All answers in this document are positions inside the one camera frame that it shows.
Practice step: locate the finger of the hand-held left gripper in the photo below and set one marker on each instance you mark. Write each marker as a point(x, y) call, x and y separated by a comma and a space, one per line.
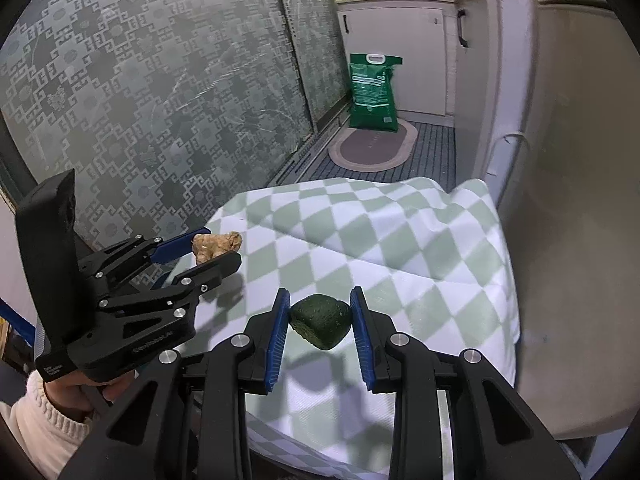
point(210, 272)
point(170, 250)

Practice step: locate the green white checkered tablecloth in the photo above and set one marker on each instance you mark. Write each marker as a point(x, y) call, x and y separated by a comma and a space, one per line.
point(400, 240)

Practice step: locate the dark green rind piece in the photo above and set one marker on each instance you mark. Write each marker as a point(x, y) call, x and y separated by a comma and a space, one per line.
point(320, 321)

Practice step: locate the green rice bag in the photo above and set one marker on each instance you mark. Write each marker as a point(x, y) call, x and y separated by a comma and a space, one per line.
point(372, 95)

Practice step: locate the beige ginger piece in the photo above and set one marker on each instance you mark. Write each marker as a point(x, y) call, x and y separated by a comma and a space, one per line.
point(220, 243)

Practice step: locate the person's left forearm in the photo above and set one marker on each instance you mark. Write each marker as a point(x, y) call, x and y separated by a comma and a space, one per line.
point(35, 430)

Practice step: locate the striped grey floor mat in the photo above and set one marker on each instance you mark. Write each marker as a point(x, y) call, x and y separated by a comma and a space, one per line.
point(436, 155)

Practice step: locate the white refrigerator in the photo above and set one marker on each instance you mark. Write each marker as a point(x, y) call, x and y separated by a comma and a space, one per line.
point(565, 210)

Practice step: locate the person's left hand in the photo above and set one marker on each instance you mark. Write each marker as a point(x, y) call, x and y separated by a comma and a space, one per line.
point(75, 392)

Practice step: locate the white kitchen cabinet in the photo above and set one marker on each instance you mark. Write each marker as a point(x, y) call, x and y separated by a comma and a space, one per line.
point(395, 45)

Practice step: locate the patterned glass sliding door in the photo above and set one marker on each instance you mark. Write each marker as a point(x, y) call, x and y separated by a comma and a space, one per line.
point(315, 35)
point(150, 70)

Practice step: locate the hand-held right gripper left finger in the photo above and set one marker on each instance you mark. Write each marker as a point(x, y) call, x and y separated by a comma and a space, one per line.
point(277, 340)

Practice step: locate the oval grey floor mat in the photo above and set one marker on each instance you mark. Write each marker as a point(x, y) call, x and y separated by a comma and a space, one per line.
point(372, 146)

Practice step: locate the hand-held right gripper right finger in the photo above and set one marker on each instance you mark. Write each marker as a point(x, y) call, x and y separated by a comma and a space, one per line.
point(361, 340)

